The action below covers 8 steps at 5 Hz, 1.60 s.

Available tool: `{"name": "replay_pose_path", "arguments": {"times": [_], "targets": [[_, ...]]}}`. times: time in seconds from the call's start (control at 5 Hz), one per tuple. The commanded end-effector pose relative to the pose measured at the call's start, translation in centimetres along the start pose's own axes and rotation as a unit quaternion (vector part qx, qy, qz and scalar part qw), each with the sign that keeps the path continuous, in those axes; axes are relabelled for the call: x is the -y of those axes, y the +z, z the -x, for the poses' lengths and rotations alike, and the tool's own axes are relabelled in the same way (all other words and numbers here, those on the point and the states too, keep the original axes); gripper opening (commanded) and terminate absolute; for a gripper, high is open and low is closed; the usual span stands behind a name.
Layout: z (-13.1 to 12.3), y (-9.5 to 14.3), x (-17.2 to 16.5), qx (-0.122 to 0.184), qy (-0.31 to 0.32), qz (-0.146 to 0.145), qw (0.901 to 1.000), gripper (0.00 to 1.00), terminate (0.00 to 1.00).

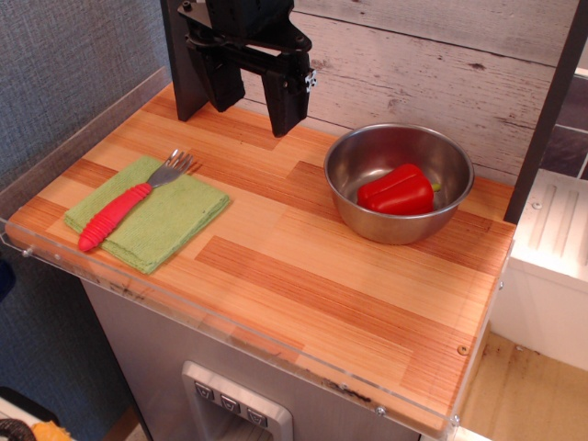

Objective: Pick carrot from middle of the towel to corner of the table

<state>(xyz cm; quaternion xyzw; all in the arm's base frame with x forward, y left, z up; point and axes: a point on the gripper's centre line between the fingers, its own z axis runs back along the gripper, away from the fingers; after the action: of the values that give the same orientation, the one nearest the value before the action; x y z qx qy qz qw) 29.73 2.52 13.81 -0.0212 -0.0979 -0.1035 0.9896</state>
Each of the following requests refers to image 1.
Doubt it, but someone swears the silver dispenser panel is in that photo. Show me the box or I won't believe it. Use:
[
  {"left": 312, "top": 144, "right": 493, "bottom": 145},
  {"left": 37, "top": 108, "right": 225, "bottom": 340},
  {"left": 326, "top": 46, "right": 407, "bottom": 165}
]
[{"left": 182, "top": 361, "right": 294, "bottom": 440}]

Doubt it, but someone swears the stainless steel bowl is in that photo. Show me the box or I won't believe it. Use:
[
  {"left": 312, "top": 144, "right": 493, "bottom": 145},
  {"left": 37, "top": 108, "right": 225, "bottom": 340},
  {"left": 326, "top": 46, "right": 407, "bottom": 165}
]
[{"left": 324, "top": 123, "right": 474, "bottom": 244}]

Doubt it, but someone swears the grey toy fridge cabinet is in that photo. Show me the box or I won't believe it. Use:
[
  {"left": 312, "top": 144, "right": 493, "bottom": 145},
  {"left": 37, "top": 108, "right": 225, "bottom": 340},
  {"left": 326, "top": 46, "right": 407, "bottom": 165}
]
[{"left": 84, "top": 282, "right": 420, "bottom": 440}]

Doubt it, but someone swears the red handled metal fork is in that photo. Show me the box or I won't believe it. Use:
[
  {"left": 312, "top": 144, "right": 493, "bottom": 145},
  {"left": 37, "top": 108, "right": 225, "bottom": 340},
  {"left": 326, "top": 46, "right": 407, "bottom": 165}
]
[{"left": 78, "top": 150, "right": 194, "bottom": 252}]

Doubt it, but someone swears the dark vertical post left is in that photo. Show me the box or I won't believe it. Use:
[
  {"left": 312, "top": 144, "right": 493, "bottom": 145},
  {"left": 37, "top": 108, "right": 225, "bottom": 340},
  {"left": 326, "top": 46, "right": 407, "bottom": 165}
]
[{"left": 160, "top": 0, "right": 209, "bottom": 121}]

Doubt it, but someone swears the dark vertical post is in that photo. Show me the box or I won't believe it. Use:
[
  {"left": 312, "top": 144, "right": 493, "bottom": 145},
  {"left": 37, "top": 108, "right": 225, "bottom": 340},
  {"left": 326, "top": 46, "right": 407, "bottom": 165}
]
[
  {"left": 160, "top": 0, "right": 209, "bottom": 121},
  {"left": 503, "top": 0, "right": 587, "bottom": 224}
]

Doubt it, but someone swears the white toy sink unit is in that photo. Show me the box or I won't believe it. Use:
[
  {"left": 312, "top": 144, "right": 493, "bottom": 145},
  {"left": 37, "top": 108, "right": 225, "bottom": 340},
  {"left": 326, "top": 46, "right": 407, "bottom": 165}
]
[{"left": 491, "top": 68, "right": 588, "bottom": 368}]

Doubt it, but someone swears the dark vertical post right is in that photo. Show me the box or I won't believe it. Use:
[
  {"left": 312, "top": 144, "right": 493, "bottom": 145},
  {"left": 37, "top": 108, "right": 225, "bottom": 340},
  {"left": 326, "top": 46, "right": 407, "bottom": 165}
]
[{"left": 503, "top": 0, "right": 587, "bottom": 224}]

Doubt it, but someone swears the green folded towel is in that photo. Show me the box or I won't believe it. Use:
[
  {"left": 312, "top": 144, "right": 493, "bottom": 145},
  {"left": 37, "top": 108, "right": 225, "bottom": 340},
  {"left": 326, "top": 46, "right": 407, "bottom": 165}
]
[{"left": 64, "top": 156, "right": 230, "bottom": 275}]

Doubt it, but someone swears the yellow object bottom left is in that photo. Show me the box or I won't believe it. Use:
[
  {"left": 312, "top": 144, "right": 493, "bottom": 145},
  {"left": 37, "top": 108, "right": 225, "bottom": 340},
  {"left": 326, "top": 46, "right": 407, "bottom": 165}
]
[{"left": 31, "top": 421, "right": 73, "bottom": 441}]

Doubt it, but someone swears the clear acrylic table guard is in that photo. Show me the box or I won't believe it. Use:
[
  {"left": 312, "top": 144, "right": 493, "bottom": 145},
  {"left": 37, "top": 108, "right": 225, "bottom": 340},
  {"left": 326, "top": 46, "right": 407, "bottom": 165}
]
[{"left": 6, "top": 211, "right": 514, "bottom": 440}]

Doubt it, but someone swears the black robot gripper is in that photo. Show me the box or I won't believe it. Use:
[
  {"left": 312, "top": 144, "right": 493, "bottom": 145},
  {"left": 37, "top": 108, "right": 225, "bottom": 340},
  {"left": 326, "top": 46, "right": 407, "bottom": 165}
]
[{"left": 177, "top": 1, "right": 316, "bottom": 138}]

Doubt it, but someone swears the red toy bell pepper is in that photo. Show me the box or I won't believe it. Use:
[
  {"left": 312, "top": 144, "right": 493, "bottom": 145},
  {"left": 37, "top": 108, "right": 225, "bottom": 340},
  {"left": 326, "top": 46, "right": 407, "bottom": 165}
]
[{"left": 357, "top": 164, "right": 441, "bottom": 216}]

